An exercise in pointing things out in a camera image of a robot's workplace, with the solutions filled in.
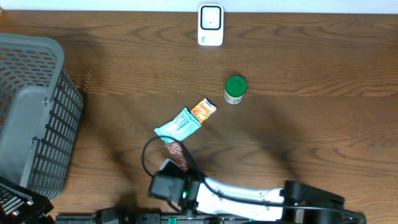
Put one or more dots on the white barcode scanner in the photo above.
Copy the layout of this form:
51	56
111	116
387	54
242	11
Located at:
210	25

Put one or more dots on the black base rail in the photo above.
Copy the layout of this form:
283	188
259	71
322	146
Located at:
121	215

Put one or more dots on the white wet wipes pack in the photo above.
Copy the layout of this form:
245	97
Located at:
183	125

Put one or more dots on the red Top chocolate bar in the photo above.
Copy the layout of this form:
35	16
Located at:
175	149

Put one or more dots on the grey plastic shopping basket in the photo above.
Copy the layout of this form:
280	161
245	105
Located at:
41	110

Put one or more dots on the green lid jar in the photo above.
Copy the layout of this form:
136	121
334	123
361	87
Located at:
235	89

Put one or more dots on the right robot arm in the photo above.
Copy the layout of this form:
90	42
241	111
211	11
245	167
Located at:
294	203

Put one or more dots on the orange snack packet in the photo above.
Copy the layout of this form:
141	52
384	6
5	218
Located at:
203	110

